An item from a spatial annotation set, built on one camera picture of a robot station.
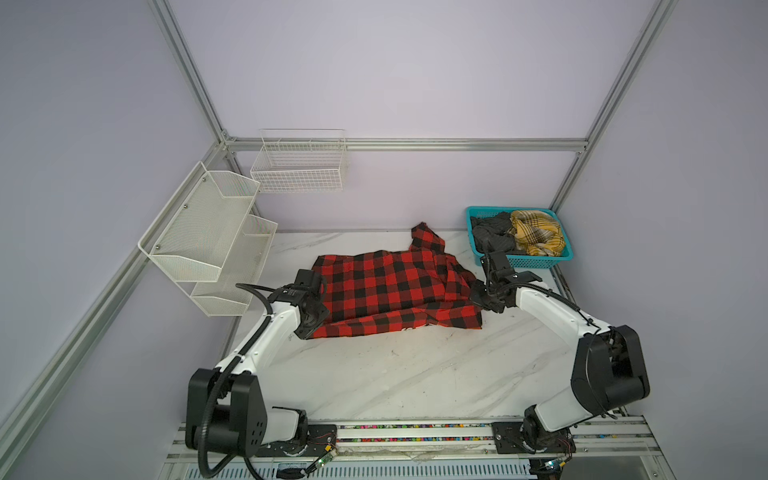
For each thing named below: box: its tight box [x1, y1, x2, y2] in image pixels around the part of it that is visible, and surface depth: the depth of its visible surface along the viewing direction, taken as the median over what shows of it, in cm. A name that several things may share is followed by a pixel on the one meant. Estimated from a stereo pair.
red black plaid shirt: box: [310, 222, 484, 338], surface depth 104 cm
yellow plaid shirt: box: [508, 210, 566, 257], surface depth 107 cm
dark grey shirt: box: [470, 211, 516, 255], surface depth 112 cm
